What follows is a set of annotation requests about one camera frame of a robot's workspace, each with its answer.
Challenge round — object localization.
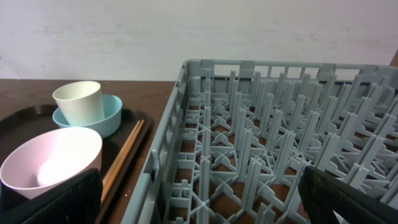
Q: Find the light blue small bowl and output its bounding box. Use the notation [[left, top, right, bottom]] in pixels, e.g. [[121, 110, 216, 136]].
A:
[[52, 94, 123, 138]]

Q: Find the grey plastic dishwasher rack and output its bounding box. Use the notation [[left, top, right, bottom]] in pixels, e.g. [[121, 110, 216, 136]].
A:
[[122, 59, 397, 223]]

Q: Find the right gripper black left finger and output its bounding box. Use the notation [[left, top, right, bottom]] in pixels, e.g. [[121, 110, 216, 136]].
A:
[[1, 168, 103, 224]]

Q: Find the wooden chopstick left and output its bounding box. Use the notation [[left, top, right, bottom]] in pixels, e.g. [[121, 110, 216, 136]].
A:
[[103, 120, 144, 186]]

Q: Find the pink plastic bowl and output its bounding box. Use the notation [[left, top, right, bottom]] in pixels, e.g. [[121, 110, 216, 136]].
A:
[[1, 127, 103, 199]]

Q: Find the cream plastic cup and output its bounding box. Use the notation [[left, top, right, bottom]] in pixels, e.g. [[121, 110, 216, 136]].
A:
[[52, 81, 104, 126]]

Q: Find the wooden chopstick right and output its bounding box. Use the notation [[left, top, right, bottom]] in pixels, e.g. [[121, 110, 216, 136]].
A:
[[100, 119, 146, 205]]

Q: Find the wooden chopstick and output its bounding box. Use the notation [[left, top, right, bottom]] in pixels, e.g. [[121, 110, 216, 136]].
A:
[[100, 119, 146, 205], [103, 120, 144, 186]]

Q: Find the dark brown serving tray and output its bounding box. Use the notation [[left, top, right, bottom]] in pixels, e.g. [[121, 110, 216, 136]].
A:
[[1, 105, 154, 223]]

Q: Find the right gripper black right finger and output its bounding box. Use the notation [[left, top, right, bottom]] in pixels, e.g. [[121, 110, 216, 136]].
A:
[[298, 166, 397, 223]]

